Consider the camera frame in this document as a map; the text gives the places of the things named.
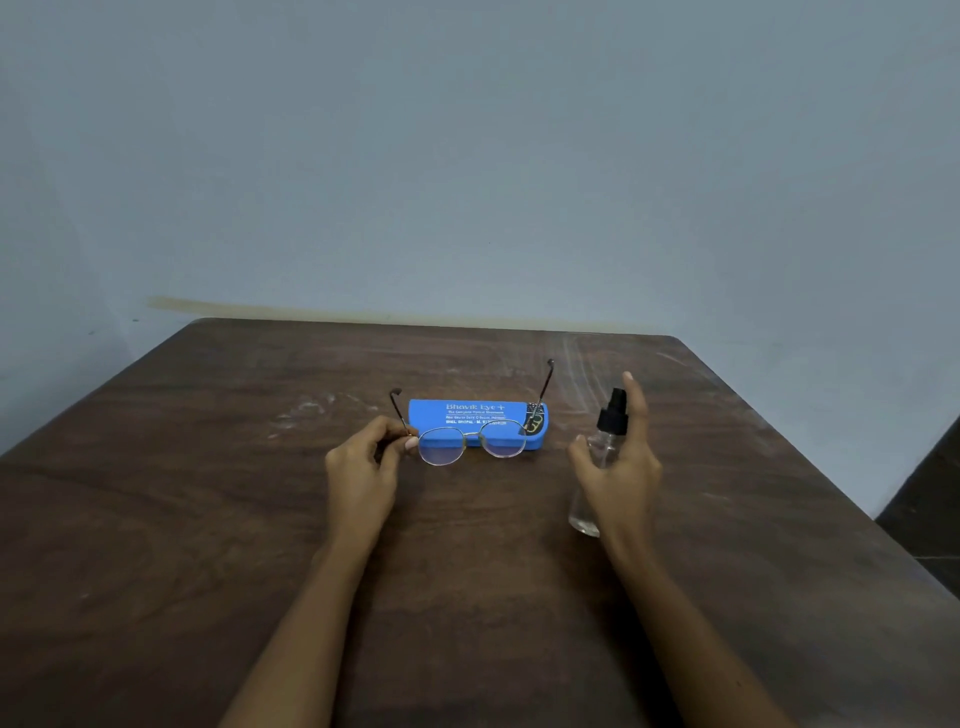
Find person's left hand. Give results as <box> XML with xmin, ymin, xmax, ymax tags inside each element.
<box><xmin>323</xmin><ymin>414</ymin><xmax>420</xmax><ymax>553</ymax></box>

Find person's right hand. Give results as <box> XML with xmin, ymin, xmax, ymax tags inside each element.
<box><xmin>566</xmin><ymin>371</ymin><xmax>664</xmax><ymax>558</ymax></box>

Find blue glasses case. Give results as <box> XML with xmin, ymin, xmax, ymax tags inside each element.
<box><xmin>407</xmin><ymin>398</ymin><xmax>549</xmax><ymax>452</ymax></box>

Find clear spray bottle black cap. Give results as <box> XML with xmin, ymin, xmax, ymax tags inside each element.
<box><xmin>567</xmin><ymin>387</ymin><xmax>630</xmax><ymax>539</ymax></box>

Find metal-framed eyeglasses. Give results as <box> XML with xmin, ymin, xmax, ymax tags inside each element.
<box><xmin>388</xmin><ymin>358</ymin><xmax>556</xmax><ymax>468</ymax></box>

